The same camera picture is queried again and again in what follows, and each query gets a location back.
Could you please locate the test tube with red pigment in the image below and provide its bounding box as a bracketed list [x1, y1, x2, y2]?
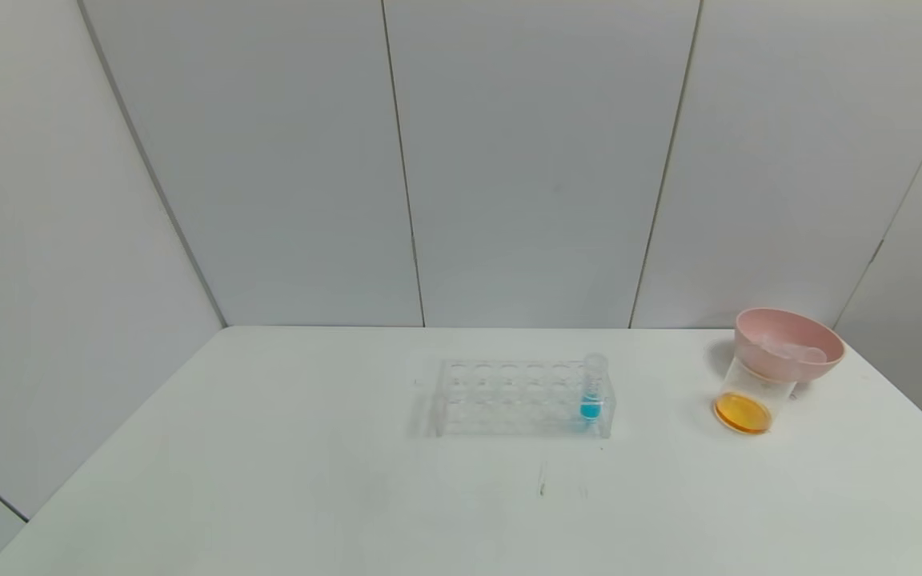
[757, 335, 800, 360]

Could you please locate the clear plastic test tube rack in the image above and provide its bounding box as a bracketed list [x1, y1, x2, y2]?
[429, 358, 615, 439]

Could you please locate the test tube with blue pigment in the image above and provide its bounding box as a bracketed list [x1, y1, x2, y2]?
[579, 353, 611, 423]

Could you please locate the clear plastic beaker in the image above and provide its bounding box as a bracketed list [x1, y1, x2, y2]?
[713, 357, 798, 437]

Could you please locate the pink bowl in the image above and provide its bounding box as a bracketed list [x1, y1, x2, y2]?
[733, 308, 847, 383]

